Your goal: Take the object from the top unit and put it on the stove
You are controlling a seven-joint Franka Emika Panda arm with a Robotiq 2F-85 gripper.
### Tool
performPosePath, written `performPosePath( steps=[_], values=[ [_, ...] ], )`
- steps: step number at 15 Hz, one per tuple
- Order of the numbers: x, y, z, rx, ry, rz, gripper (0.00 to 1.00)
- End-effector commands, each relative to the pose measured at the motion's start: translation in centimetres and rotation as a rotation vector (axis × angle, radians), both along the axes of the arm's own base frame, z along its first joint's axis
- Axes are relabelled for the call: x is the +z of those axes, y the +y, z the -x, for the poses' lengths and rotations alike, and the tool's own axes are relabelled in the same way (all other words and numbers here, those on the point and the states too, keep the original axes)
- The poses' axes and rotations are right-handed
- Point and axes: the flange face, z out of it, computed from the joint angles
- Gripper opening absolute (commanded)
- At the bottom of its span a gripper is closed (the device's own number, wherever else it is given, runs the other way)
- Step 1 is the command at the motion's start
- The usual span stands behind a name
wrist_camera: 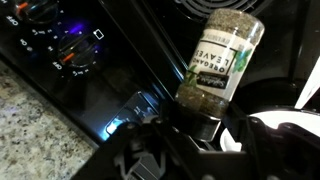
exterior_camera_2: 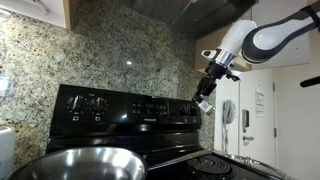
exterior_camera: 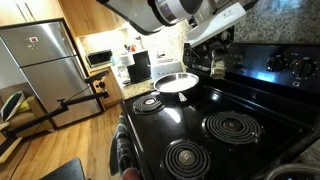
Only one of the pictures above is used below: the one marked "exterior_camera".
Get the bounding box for red hanging kitchen towel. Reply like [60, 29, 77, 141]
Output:
[120, 167, 143, 180]

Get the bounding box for black chair seat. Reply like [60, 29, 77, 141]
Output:
[39, 157, 88, 180]

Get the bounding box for black coil stove burner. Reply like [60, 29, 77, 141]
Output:
[131, 94, 165, 116]
[159, 139, 212, 180]
[201, 110, 264, 146]

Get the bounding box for beige couch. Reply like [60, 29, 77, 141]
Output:
[0, 94, 55, 141]

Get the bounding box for oregano leaves spice jar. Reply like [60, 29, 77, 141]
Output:
[210, 49, 227, 80]

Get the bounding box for white toaster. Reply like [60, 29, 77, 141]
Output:
[149, 59, 184, 83]

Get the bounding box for yellow cushion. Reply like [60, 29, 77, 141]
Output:
[16, 99, 32, 114]

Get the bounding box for low wooden side table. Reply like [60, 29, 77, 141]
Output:
[0, 121, 24, 164]

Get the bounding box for wooden upper kitchen cabinets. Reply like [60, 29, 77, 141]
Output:
[58, 0, 128, 38]

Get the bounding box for black coffee maker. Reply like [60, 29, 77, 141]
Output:
[126, 49, 152, 84]

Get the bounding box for stainless steel refrigerator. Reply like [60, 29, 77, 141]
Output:
[0, 18, 102, 128]

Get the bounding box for grey hanging kitchen towel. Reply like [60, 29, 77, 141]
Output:
[108, 114, 141, 180]

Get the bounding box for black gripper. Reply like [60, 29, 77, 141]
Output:
[203, 28, 235, 65]

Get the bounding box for black electric stove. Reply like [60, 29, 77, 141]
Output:
[119, 41, 320, 180]

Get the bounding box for white paper towel roll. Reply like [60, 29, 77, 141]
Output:
[118, 52, 135, 68]

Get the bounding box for wooden base cabinet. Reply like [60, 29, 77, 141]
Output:
[89, 66, 125, 108]

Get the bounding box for silver microwave oven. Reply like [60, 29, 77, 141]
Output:
[85, 48, 114, 68]

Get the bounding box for black stove control knob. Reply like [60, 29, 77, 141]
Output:
[289, 59, 317, 80]
[265, 56, 288, 73]

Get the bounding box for glass pot lid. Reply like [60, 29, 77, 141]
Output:
[263, 162, 320, 180]

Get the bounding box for striped blue cushion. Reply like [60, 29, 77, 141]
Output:
[0, 90, 26, 122]

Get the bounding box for white bowl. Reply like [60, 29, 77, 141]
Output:
[153, 72, 200, 103]

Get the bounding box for black articulated camera stand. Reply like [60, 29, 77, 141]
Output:
[0, 69, 111, 158]

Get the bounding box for wooden cabinets above refrigerator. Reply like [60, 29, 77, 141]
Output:
[0, 0, 64, 27]

